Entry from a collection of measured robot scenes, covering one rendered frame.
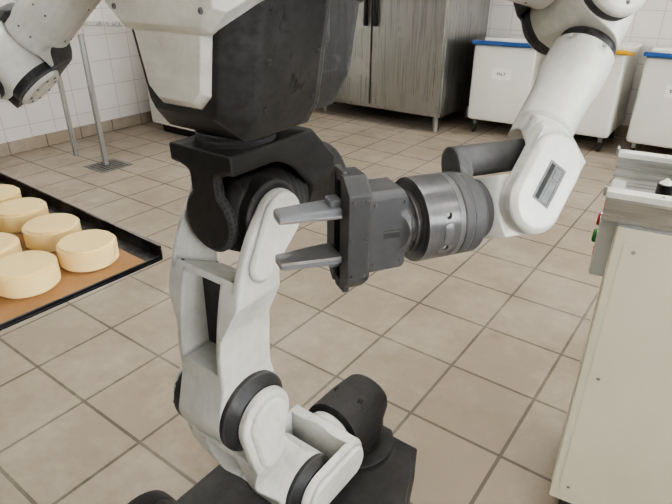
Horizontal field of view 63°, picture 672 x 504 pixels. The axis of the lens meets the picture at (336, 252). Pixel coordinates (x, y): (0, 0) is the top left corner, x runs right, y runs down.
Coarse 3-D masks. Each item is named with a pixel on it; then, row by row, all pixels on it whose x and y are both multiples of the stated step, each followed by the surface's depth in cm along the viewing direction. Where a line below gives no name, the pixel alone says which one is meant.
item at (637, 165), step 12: (624, 156) 127; (636, 156) 126; (648, 156) 125; (660, 156) 124; (624, 168) 128; (636, 168) 127; (648, 168) 126; (660, 168) 125; (648, 180) 127; (660, 180) 126
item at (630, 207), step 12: (612, 192) 104; (624, 192) 104; (636, 192) 104; (612, 204) 105; (624, 204) 104; (636, 204) 103; (648, 204) 102; (660, 204) 101; (612, 216) 106; (624, 216) 105; (636, 216) 104; (648, 216) 103; (660, 216) 102; (660, 228) 103
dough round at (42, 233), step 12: (48, 216) 53; (60, 216) 53; (72, 216) 53; (24, 228) 51; (36, 228) 51; (48, 228) 51; (60, 228) 51; (72, 228) 51; (36, 240) 50; (48, 240) 50
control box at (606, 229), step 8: (616, 184) 126; (624, 184) 126; (600, 224) 112; (608, 224) 111; (616, 224) 110; (600, 232) 112; (608, 232) 111; (600, 240) 113; (608, 240) 112; (600, 248) 113; (608, 248) 113; (592, 256) 115; (600, 256) 114; (592, 264) 116; (600, 264) 115; (592, 272) 116; (600, 272) 115
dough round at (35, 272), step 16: (16, 256) 46; (32, 256) 46; (48, 256) 46; (0, 272) 43; (16, 272) 43; (32, 272) 43; (48, 272) 44; (0, 288) 43; (16, 288) 43; (32, 288) 44; (48, 288) 45
